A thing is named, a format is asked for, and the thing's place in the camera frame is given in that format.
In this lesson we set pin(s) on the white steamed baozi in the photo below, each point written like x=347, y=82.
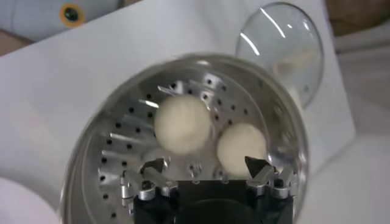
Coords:
x=182, y=123
x=237, y=146

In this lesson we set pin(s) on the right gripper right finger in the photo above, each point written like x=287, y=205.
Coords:
x=263, y=176

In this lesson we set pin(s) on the white robot body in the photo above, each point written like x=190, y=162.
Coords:
x=30, y=18

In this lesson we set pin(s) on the stainless steel steamer basket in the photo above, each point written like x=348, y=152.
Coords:
x=131, y=128

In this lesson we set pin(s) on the white round plate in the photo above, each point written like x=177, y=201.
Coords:
x=21, y=207

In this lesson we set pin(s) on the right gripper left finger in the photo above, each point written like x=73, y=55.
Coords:
x=157, y=181

